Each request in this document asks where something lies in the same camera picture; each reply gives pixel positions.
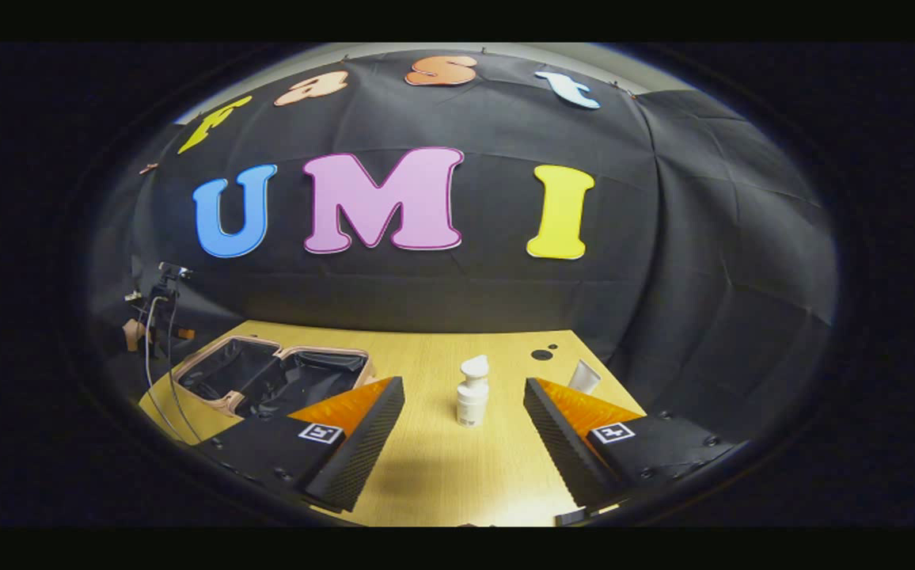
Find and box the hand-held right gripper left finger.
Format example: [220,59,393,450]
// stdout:
[195,376,407,514]

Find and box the pale pink suitcase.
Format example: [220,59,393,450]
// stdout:
[171,335,377,420]

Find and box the white pump bottle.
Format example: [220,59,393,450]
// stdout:
[456,354,492,428]

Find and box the black cable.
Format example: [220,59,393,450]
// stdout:
[165,297,207,444]

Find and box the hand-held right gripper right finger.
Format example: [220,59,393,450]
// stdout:
[522,378,751,511]

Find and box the black backdrop cloth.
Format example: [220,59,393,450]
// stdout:
[89,49,838,444]

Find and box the white cable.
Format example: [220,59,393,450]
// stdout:
[143,297,189,444]

